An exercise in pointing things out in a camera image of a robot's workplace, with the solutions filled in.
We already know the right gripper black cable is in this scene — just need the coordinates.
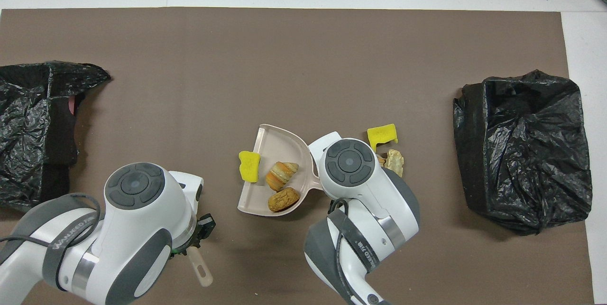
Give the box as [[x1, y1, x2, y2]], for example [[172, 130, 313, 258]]
[[327, 198, 380, 277]]

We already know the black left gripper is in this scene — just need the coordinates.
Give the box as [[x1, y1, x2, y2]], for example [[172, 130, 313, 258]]
[[192, 213, 217, 249]]

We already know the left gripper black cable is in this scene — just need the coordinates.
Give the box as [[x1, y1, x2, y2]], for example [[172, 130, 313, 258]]
[[0, 193, 102, 291]]

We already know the brown table mat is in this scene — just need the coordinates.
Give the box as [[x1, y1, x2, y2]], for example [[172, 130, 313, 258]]
[[0, 7, 595, 305]]

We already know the beige hand brush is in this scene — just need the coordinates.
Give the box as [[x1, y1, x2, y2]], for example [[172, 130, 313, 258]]
[[187, 247, 214, 288]]

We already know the beige plastic dustpan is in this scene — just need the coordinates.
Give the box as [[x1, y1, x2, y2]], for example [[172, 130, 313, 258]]
[[238, 124, 324, 217]]

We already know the black bag-lined bin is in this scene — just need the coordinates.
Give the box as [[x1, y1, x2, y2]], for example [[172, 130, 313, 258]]
[[453, 69, 594, 236], [0, 61, 112, 214]]

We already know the brown bread roll toy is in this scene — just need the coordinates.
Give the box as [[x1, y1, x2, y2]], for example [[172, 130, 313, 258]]
[[268, 187, 301, 213]]

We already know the yellow sponge piece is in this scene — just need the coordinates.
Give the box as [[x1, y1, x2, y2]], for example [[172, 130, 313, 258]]
[[367, 124, 399, 154], [239, 151, 261, 183]]

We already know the pale bread piece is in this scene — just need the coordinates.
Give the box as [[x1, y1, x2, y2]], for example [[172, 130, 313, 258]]
[[384, 149, 405, 178]]

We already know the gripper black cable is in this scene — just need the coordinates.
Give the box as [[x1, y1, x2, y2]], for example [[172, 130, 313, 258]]
[[327, 198, 380, 277], [0, 193, 102, 291]]

